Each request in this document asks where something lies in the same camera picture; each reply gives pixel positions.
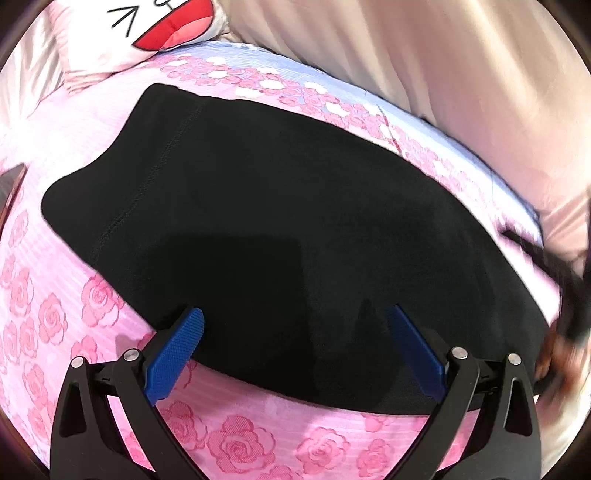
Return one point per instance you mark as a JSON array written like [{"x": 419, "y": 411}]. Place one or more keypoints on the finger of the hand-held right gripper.
[{"x": 540, "y": 263}]

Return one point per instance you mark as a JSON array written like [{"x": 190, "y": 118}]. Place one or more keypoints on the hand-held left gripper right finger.
[{"x": 413, "y": 350}]

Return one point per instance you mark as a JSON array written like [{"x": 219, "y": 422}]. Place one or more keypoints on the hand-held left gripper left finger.
[{"x": 178, "y": 350}]

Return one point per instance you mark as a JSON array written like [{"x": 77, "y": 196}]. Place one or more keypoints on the black pants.
[{"x": 286, "y": 230}]

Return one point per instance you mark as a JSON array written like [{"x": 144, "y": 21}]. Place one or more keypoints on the pink floral bedsheet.
[{"x": 60, "y": 258}]

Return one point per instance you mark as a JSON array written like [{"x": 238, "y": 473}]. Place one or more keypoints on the dark smartphone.
[{"x": 9, "y": 189}]

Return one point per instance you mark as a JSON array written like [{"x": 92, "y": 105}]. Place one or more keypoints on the beige curtain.
[{"x": 415, "y": 50}]

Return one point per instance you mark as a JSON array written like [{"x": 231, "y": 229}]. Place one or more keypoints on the white cartoon face pillow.
[{"x": 92, "y": 41}]

